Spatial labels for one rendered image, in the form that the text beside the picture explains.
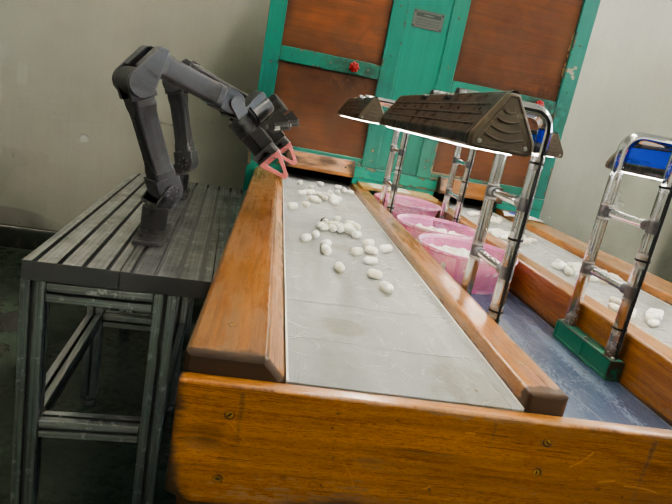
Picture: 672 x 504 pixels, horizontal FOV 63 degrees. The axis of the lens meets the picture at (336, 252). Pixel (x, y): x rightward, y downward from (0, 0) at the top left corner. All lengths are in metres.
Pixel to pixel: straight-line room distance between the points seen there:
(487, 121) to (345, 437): 0.41
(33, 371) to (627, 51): 3.59
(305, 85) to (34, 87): 1.55
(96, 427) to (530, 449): 0.91
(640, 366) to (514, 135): 0.55
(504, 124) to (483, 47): 1.88
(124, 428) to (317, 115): 1.55
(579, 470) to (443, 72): 1.95
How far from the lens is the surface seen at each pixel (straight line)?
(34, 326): 1.25
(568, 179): 3.85
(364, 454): 0.70
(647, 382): 1.09
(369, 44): 2.44
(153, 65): 1.33
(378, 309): 0.95
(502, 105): 0.69
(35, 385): 1.31
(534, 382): 0.77
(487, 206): 1.10
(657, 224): 1.09
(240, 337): 0.69
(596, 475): 0.82
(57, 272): 1.20
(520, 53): 2.62
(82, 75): 3.30
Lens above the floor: 1.05
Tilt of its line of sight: 14 degrees down
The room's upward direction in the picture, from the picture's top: 11 degrees clockwise
